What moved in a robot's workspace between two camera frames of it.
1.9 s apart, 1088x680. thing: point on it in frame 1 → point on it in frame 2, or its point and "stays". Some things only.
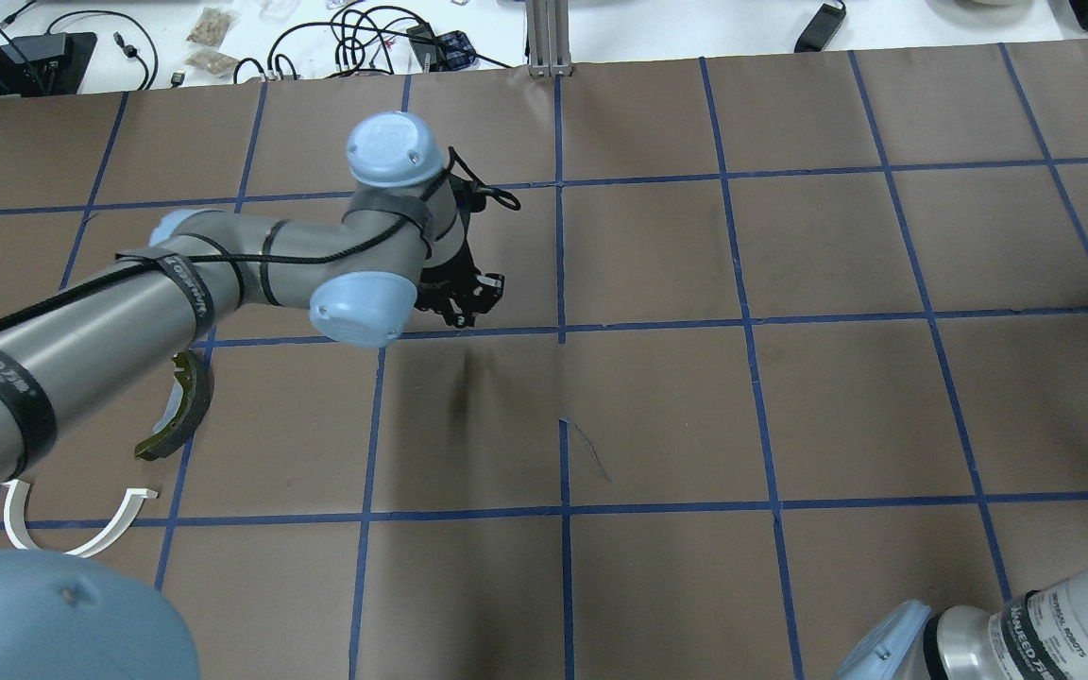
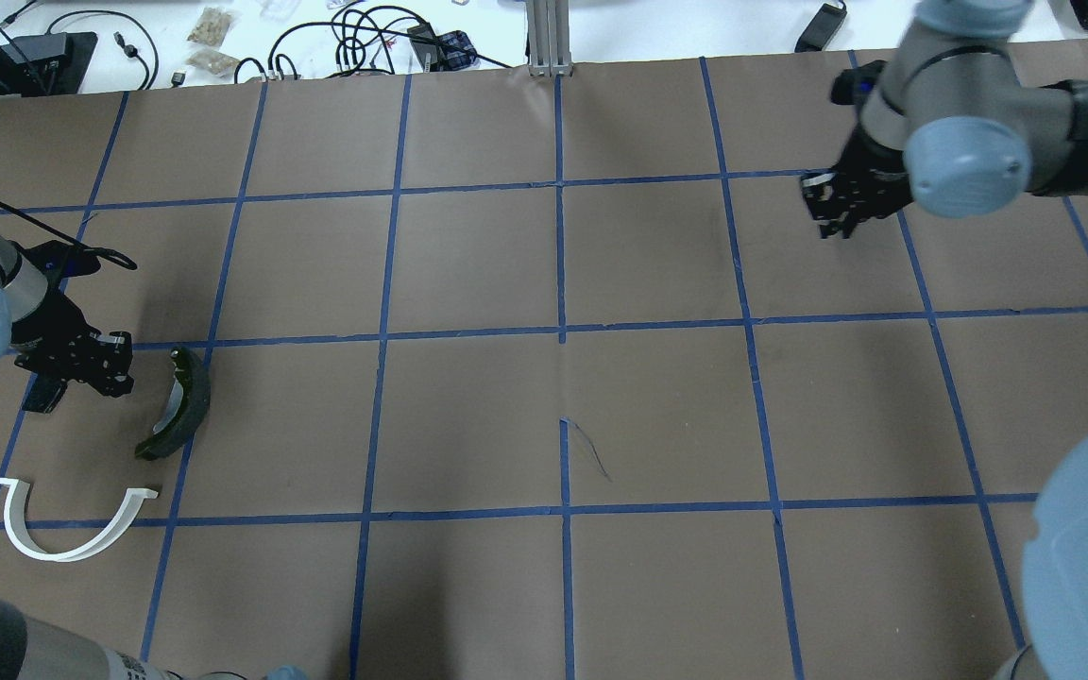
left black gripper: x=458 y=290 → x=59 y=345
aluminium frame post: x=549 y=39 stays
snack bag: x=211 y=27 stays
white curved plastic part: x=15 y=508 stays
